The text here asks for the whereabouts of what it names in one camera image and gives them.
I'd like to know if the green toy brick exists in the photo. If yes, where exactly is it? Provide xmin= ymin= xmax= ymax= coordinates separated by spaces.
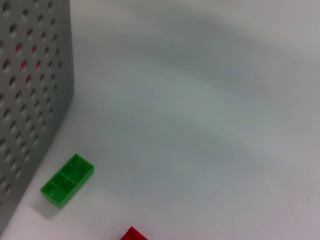
xmin=39 ymin=153 xmax=95 ymax=209

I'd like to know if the long red toy brick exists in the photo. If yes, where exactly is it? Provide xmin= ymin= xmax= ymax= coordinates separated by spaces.
xmin=14 ymin=44 xmax=43 ymax=84

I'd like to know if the grey perforated plastic storage bin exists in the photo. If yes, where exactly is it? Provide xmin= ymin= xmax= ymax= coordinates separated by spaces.
xmin=0 ymin=0 xmax=75 ymax=227

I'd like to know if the dark red toy brick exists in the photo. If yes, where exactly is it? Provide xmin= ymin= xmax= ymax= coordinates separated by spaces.
xmin=119 ymin=226 xmax=149 ymax=240

